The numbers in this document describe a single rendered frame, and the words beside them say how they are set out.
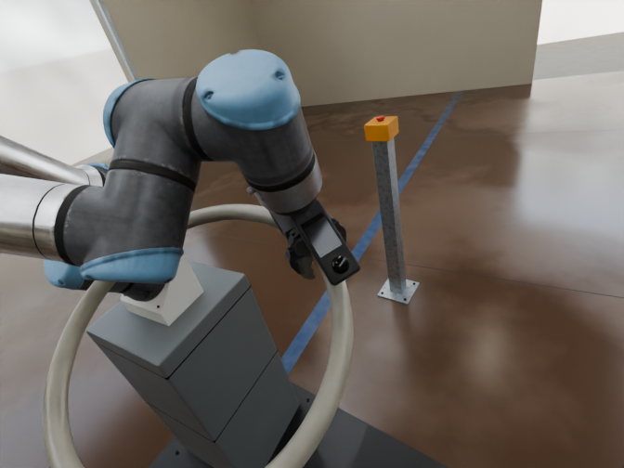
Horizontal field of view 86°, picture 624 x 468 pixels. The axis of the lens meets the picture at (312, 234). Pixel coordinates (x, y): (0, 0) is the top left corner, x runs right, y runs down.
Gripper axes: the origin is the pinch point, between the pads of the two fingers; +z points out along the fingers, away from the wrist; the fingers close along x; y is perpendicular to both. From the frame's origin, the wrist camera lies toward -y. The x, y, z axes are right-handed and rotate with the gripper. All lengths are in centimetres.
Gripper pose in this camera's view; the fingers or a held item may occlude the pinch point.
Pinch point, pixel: (326, 268)
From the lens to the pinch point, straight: 60.4
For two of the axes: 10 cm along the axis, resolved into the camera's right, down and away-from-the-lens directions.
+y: -5.0, -6.5, 5.7
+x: -8.4, 5.3, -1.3
